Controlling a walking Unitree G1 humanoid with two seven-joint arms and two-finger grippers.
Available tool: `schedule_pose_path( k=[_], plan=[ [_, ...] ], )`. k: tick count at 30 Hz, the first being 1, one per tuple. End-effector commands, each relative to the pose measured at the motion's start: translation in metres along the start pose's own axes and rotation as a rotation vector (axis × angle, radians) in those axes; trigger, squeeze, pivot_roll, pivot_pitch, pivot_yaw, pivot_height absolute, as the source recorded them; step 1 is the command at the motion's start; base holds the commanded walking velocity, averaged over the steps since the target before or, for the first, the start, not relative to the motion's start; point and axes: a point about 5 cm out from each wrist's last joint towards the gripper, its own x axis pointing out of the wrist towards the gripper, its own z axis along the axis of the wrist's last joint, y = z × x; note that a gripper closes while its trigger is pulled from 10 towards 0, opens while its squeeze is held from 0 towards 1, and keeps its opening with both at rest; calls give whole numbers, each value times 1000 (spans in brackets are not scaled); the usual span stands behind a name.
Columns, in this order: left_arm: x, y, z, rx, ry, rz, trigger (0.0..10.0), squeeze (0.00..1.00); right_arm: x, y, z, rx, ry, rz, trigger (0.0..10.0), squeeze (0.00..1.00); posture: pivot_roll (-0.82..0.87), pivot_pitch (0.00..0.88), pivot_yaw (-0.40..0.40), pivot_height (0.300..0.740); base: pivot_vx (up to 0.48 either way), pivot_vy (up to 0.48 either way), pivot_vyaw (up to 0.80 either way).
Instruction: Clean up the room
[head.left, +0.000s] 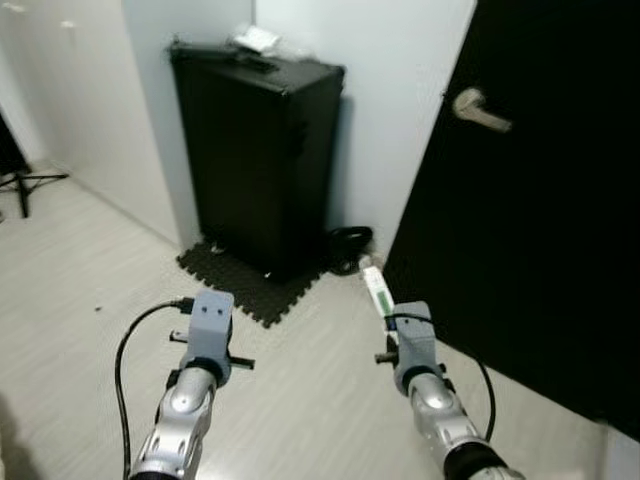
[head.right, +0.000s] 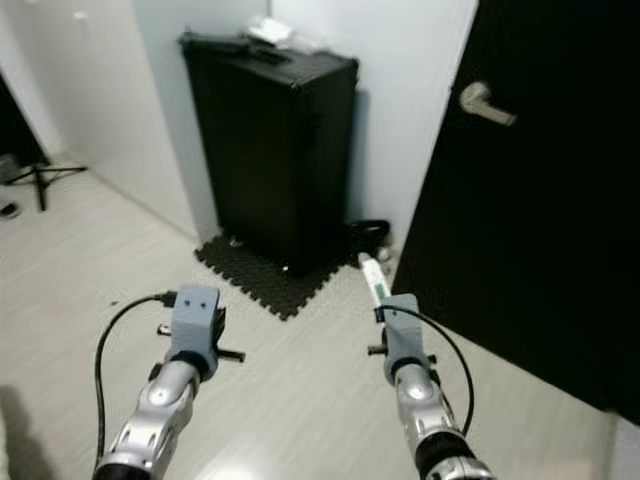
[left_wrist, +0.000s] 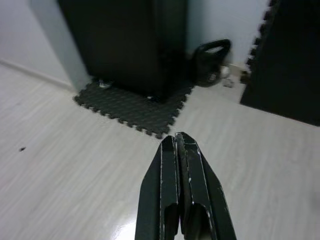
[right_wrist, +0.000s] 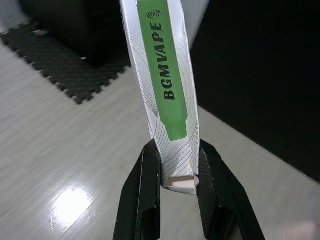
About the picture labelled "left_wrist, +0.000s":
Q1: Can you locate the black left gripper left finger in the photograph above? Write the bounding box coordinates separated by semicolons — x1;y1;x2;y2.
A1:
134;134;182;240

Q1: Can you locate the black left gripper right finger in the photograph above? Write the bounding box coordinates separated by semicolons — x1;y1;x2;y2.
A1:
174;131;238;240

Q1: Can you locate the small black foam puzzle mat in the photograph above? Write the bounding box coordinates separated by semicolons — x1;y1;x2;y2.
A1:
72;77;195;140

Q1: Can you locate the black kettlebell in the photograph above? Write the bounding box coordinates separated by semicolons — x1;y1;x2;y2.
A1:
191;38;232;88

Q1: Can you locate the tall black cabinet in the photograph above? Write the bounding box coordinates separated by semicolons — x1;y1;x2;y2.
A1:
57;0;195;104

